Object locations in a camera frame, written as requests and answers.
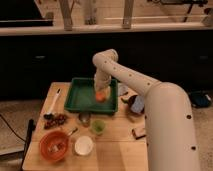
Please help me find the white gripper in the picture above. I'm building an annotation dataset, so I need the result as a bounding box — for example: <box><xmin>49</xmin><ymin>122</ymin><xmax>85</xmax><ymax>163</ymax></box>
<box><xmin>94</xmin><ymin>78</ymin><xmax>111</xmax><ymax>99</ymax></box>

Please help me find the orange apple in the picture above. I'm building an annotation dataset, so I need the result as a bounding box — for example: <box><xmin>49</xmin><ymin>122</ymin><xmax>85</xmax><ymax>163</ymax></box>
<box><xmin>95</xmin><ymin>92</ymin><xmax>106</xmax><ymax>102</ymax></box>

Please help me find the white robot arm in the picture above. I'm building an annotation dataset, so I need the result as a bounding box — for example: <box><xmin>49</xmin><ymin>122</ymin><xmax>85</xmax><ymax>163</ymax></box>
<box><xmin>92</xmin><ymin>49</ymin><xmax>201</xmax><ymax>171</ymax></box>

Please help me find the green plastic tray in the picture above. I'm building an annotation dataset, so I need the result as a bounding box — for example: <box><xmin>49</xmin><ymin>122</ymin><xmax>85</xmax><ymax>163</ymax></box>
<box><xmin>64</xmin><ymin>77</ymin><xmax>118</xmax><ymax>115</ymax></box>

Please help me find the clear plastic packet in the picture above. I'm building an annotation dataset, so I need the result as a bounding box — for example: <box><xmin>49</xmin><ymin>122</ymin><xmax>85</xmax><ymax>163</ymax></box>
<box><xmin>118</xmin><ymin>83</ymin><xmax>128</xmax><ymax>96</ymax></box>

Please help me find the small metal cup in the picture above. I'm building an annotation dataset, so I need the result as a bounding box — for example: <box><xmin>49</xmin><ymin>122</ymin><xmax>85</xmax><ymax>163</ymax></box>
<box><xmin>78</xmin><ymin>113</ymin><xmax>91</xmax><ymax>127</ymax></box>

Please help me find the dark bowl with blue cloth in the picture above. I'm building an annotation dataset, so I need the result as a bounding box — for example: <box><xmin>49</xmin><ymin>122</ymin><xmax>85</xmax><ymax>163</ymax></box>
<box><xmin>122</xmin><ymin>95</ymin><xmax>145</xmax><ymax>115</ymax></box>

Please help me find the small green cup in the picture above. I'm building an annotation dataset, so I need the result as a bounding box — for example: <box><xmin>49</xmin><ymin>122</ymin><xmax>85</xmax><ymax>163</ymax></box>
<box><xmin>91</xmin><ymin>120</ymin><xmax>105</xmax><ymax>135</ymax></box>

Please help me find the brown wooden block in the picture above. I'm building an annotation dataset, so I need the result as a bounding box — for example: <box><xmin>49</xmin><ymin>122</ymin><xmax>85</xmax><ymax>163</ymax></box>
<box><xmin>132</xmin><ymin>127</ymin><xmax>146</xmax><ymax>140</ymax></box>

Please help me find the pile of dark raisins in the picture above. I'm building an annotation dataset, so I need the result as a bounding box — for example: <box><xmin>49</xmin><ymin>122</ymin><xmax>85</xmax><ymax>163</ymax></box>
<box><xmin>44</xmin><ymin>114</ymin><xmax>67</xmax><ymax>129</ymax></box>

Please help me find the white round lid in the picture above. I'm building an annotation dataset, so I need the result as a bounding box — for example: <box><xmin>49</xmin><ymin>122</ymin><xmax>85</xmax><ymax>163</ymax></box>
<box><xmin>74</xmin><ymin>136</ymin><xmax>94</xmax><ymax>156</ymax></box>

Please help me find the orange bowl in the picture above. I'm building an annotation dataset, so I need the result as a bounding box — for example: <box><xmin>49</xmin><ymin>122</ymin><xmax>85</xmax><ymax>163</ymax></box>
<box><xmin>39</xmin><ymin>131</ymin><xmax>69</xmax><ymax>162</ymax></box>

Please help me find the metal spoon in bowl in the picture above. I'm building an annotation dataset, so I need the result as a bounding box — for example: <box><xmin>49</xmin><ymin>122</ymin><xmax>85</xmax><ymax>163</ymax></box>
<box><xmin>50</xmin><ymin>127</ymin><xmax>78</xmax><ymax>152</ymax></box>

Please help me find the blue bag on floor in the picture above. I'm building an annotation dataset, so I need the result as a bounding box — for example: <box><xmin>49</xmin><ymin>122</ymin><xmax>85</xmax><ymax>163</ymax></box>
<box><xmin>189</xmin><ymin>92</ymin><xmax>212</xmax><ymax>108</ymax></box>

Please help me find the white handled spoon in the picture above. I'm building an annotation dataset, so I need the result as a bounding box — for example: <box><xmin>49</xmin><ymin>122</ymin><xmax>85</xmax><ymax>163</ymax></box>
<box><xmin>43</xmin><ymin>89</ymin><xmax>61</xmax><ymax>120</ymax></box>

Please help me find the black cable on floor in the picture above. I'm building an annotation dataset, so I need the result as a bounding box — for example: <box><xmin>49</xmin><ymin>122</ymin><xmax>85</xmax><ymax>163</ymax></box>
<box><xmin>0</xmin><ymin>113</ymin><xmax>27</xmax><ymax>143</ymax></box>

